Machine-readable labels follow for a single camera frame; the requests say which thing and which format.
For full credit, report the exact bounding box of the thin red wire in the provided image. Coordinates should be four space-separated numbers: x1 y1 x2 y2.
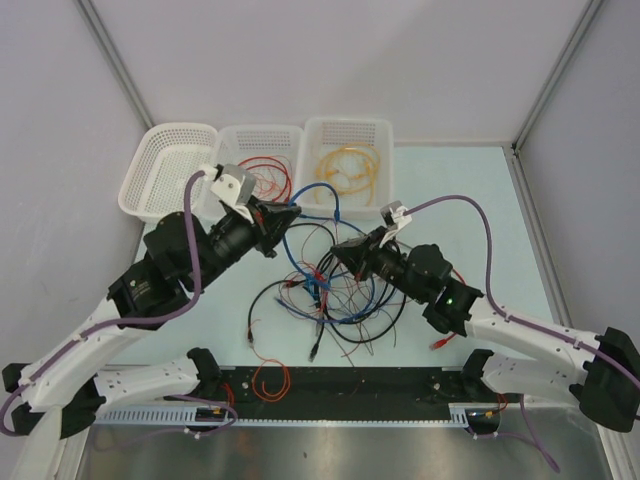
284 229 401 369

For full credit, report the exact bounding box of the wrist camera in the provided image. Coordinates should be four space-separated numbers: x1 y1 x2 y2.
198 164 256 223
379 201 412 247

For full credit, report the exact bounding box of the white slotted cable duct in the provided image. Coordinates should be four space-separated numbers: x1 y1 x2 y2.
94 405 236 426

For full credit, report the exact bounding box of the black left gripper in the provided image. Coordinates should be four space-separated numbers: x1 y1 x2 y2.
188 194 300 291

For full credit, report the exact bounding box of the black mounting base plate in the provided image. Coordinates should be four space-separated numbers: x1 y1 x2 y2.
188 366 499 422

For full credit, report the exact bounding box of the blue ethernet cable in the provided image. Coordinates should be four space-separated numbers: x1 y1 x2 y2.
274 182 351 321

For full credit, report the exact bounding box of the orange thin wire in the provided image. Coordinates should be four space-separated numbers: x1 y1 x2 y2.
247 159 292 201
253 355 292 404

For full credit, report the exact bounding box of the cream perforated plastic basket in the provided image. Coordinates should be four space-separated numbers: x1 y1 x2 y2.
118 122 217 223

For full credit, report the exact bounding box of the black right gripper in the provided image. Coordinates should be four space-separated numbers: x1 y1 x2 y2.
330 227 427 304

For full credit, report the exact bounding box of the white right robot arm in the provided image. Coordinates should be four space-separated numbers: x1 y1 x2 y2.
331 227 639 433

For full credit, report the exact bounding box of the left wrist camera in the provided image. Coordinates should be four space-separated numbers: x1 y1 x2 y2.
198 164 256 223

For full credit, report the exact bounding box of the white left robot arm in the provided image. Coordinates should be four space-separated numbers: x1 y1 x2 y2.
1 198 302 437

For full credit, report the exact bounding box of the clear plastic basket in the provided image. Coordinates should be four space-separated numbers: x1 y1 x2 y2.
198 124 303 200
294 116 395 220

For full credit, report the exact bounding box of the long black cable loop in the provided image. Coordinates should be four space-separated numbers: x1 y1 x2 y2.
314 244 409 344

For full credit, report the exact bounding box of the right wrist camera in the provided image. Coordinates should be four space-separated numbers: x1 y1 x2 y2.
379 201 412 247

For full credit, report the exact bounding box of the orange thin wire front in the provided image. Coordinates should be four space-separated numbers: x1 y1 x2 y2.
253 355 292 404

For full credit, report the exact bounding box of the thin yellow wire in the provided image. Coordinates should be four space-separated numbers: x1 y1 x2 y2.
312 142 384 207

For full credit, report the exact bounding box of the thin blue wire top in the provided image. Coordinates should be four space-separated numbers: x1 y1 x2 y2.
274 214 361 321

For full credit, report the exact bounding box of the short black ethernet cable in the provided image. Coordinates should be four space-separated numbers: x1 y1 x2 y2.
287 223 339 361

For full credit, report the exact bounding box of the clear right plastic basket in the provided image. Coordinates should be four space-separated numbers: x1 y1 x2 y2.
294 116 395 220

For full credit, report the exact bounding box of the yellow ethernet cable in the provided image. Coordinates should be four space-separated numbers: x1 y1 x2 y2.
312 169 384 206
312 143 382 181
319 149 384 197

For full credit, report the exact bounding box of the clear middle plastic basket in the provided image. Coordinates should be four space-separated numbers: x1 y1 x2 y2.
198 124 303 200

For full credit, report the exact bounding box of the black ethernet cable left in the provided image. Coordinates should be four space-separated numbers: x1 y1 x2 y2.
247 279 296 349

